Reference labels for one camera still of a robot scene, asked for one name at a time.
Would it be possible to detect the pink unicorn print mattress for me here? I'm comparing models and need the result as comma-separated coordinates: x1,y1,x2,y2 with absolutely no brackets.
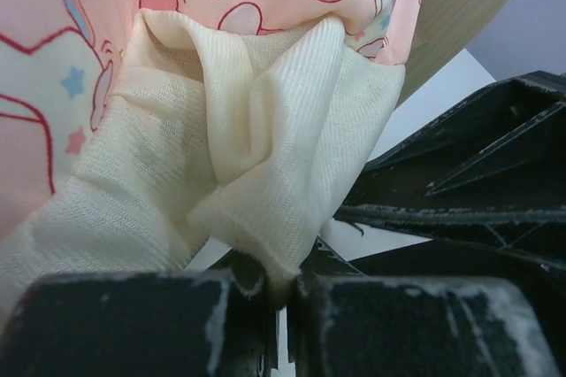
1,0,422,314

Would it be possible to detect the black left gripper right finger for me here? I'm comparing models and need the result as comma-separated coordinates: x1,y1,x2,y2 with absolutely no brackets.
287,241,560,376

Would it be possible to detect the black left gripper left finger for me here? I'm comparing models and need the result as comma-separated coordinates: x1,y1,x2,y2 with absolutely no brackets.
1,251,278,376

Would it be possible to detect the wooden striped pet bed frame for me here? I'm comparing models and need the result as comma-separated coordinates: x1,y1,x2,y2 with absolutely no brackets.
395,0,539,106

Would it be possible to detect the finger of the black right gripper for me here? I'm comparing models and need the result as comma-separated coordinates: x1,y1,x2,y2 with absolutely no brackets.
335,211,565,302
340,72,565,218

